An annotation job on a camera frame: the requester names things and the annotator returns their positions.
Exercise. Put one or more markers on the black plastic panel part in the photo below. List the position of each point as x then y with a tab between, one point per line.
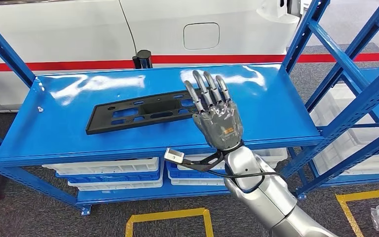
99	122

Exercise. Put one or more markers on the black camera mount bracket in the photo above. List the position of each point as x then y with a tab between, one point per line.
206	163

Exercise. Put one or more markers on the white car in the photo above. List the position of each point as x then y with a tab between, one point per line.
78	32

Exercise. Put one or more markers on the red barrier belt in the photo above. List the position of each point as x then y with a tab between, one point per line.
258	59

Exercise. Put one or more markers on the yellow floor tape outline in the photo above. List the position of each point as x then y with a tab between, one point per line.
346	212

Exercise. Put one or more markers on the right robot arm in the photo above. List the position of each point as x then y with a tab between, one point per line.
268	196

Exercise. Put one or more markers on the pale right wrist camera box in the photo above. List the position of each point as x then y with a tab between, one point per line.
173	155

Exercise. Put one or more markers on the black barrier post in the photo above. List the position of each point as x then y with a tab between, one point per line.
144	59

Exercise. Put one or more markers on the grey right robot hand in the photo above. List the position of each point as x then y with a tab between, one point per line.
219	126

